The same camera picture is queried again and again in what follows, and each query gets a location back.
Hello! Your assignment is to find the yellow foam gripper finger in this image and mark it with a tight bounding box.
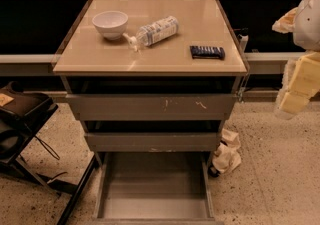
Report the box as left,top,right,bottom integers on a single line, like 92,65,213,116
278,52,320,115
272,7,297,34

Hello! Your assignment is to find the blue rxbar blueberry bar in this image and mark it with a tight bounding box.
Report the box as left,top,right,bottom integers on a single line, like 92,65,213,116
190,46,225,60

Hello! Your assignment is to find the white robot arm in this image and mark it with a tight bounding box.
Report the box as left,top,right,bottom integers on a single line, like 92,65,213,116
272,0,320,120

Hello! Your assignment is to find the grey drawer cabinet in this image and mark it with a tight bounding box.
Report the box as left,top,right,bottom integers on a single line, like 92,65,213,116
52,0,250,157

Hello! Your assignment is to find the middle grey drawer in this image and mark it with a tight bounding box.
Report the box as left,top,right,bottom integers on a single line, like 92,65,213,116
85,120,221,152

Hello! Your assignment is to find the bottom grey open drawer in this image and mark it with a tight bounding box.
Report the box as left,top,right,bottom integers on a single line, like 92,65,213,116
93,152,216,225

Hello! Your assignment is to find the top grey drawer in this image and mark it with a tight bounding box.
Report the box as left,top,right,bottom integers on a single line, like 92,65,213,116
67,76,235,121

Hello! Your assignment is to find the crumpled beige cloth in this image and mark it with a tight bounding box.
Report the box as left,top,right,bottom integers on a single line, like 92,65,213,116
209,129,241,177

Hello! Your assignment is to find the white ceramic bowl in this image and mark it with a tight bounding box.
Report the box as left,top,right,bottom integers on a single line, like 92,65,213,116
92,11,128,40

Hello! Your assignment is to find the black chair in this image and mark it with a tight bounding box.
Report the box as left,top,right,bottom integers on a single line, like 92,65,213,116
0,81,97,225

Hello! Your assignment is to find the black floor cable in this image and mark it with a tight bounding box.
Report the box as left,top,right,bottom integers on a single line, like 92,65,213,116
33,134,62,162

